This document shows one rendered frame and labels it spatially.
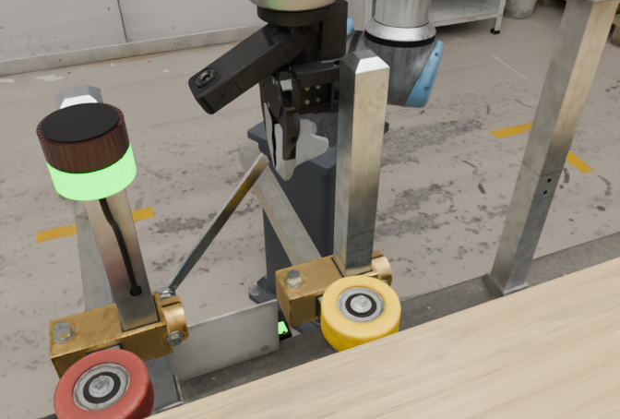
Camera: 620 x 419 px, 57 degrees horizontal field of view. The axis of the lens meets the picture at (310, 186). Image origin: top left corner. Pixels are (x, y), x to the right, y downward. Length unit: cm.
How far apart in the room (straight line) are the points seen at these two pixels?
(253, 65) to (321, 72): 7
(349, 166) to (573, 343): 27
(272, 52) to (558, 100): 33
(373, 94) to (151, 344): 35
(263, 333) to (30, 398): 107
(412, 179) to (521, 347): 173
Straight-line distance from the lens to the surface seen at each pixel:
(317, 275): 68
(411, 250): 196
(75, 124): 44
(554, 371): 58
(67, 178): 44
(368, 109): 54
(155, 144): 253
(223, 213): 66
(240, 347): 77
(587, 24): 66
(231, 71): 56
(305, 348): 80
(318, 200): 136
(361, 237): 64
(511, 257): 84
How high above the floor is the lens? 135
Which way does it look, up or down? 38 degrees down
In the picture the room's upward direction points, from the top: straight up
